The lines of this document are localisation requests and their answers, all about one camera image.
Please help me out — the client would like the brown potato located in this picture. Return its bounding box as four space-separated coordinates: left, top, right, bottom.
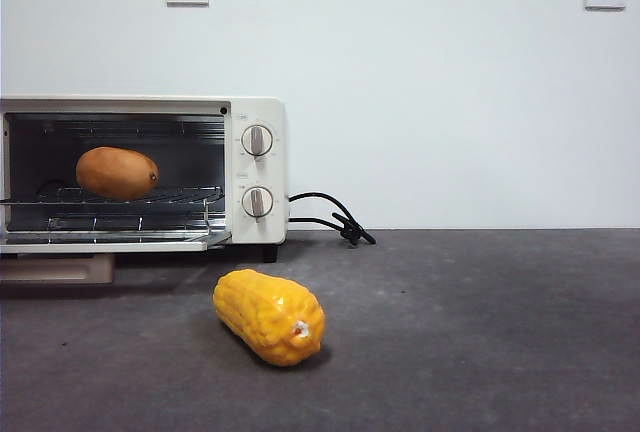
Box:
75 146 160 201

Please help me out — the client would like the glass oven door with handle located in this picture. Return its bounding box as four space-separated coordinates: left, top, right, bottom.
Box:
0 229 234 285

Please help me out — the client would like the white Toshiba toaster oven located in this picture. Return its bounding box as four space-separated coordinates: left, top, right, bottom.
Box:
0 95 290 264

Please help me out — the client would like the beige oven knob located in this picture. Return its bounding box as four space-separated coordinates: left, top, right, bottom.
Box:
241 185 275 219
241 124 275 159

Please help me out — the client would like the yellow corn cob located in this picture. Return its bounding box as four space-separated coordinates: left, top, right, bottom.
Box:
213 269 326 368

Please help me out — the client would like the black power cable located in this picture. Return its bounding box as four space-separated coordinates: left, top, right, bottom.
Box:
288 191 377 247

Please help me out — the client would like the metal wire oven rack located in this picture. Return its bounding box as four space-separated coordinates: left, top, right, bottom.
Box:
0 184 225 209

